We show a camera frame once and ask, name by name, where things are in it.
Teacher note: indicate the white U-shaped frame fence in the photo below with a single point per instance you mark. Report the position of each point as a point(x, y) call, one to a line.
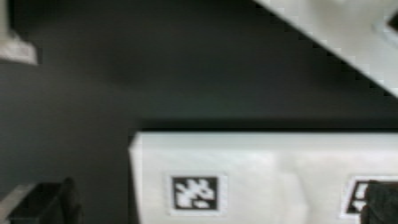
point(17, 49)

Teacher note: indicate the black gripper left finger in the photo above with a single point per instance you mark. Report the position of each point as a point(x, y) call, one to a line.
point(41, 203)

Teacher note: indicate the white cabinet body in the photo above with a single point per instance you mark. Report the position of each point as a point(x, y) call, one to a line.
point(258, 177)

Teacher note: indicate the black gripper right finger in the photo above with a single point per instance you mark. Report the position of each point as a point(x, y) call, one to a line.
point(379, 212)

